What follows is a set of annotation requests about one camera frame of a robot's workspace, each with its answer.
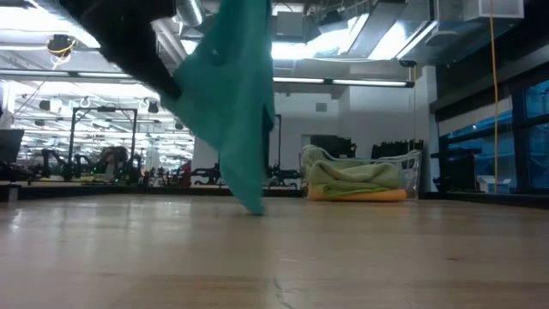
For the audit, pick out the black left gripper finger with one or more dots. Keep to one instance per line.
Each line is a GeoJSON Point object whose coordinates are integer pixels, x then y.
{"type": "Point", "coordinates": [146, 68]}

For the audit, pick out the teal microfiber towel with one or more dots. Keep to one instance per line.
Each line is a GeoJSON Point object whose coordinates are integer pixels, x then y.
{"type": "Point", "coordinates": [227, 107]}

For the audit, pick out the pale green towel teal hem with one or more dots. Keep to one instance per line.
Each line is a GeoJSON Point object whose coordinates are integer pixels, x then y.
{"type": "Point", "coordinates": [351, 173]}

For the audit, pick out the lime green microfiber towel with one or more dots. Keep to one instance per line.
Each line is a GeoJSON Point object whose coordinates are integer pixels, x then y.
{"type": "Point", "coordinates": [343, 192]}

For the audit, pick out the orange microfiber towel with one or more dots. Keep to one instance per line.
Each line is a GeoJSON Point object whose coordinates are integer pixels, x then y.
{"type": "Point", "coordinates": [386, 196]}

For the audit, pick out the person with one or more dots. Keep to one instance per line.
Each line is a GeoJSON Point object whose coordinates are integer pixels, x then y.
{"type": "Point", "coordinates": [113, 161]}

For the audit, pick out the black monitor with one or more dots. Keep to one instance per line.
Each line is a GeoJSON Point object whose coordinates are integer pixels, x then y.
{"type": "Point", "coordinates": [10, 143]}

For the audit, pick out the black equipment cabinet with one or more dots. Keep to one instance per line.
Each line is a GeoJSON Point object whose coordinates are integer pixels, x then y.
{"type": "Point", "coordinates": [332, 143]}

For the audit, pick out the long ceiling light bar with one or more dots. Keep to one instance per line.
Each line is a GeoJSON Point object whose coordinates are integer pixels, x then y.
{"type": "Point", "coordinates": [369, 82]}

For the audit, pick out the black storage rack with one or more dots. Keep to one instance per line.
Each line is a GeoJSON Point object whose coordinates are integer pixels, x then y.
{"type": "Point", "coordinates": [394, 148]}

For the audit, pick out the clear plastic bin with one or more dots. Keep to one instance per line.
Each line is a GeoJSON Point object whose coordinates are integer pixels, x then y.
{"type": "Point", "coordinates": [409, 171]}

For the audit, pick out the white box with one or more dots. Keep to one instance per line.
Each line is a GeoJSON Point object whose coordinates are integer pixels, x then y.
{"type": "Point", "coordinates": [493, 185]}

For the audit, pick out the round silver ceiling duct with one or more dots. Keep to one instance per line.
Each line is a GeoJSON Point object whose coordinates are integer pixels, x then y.
{"type": "Point", "coordinates": [191, 10]}

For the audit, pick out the black gantry frame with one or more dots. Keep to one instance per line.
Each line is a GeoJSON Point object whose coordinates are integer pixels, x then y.
{"type": "Point", "coordinates": [72, 133]}
{"type": "Point", "coordinates": [279, 137]}

